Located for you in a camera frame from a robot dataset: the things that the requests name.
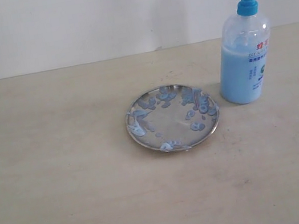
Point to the round metal plate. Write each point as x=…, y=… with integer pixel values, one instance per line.
x=172, y=118

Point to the blue pump lotion bottle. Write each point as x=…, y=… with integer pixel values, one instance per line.
x=245, y=38

